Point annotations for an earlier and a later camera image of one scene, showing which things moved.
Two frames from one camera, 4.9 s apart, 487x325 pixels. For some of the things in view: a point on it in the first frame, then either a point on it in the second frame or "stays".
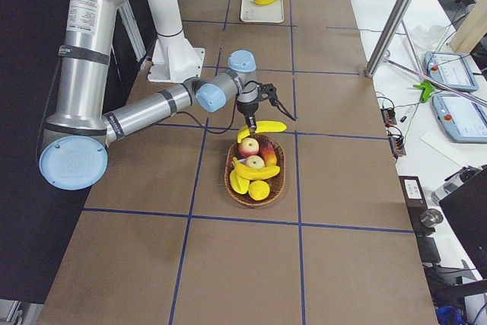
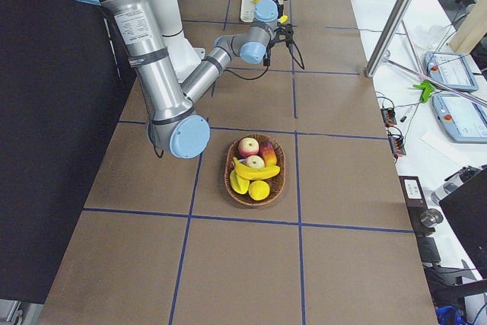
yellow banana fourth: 253,174 stays
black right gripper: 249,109 -> 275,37
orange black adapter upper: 389,116 stays
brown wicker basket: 275,183 stays
